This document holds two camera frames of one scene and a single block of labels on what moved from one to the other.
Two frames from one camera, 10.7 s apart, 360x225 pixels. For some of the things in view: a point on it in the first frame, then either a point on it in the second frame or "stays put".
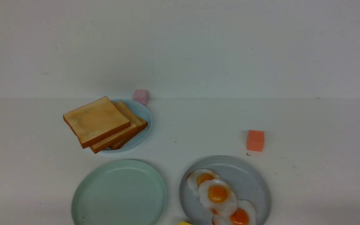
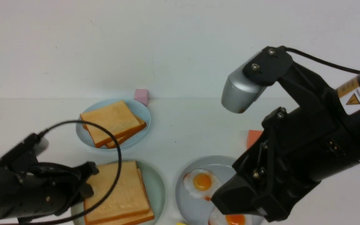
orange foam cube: (255, 140) stays put
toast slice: (95, 121) -> (129, 198)
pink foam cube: (141, 96) stays put
